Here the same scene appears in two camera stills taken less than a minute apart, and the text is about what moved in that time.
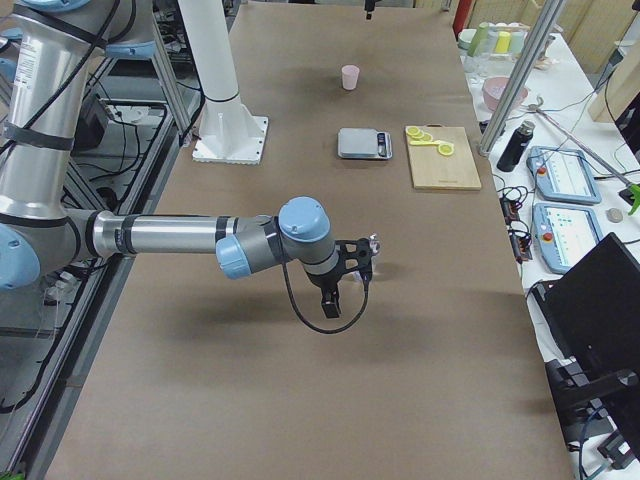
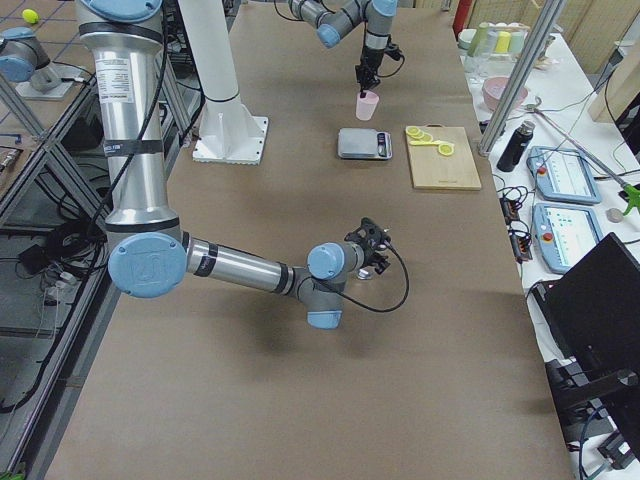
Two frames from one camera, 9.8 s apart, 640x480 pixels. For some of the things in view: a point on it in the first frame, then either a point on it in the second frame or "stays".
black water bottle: x=516 y=146 stays
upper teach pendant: x=563 y=174 stays
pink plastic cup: x=350 y=73 -> x=365 y=106
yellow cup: x=503 y=42 stays
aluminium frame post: x=520 y=75 stays
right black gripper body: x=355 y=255 -> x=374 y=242
